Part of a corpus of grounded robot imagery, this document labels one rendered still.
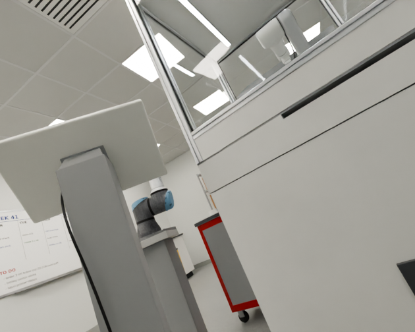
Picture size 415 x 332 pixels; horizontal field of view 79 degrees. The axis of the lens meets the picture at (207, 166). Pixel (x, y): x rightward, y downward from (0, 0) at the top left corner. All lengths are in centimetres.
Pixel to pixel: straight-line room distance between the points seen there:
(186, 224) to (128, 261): 586
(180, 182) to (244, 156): 568
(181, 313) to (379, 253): 103
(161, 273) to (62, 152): 88
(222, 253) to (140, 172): 108
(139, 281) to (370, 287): 72
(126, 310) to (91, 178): 41
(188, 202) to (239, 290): 480
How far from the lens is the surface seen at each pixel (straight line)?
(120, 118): 96
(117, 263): 83
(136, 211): 162
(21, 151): 103
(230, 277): 194
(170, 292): 156
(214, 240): 191
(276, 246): 103
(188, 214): 659
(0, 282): 419
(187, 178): 656
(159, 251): 154
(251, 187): 102
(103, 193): 86
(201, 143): 112
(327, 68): 101
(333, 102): 98
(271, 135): 99
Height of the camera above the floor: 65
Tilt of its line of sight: 14 degrees up
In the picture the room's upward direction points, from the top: 24 degrees counter-clockwise
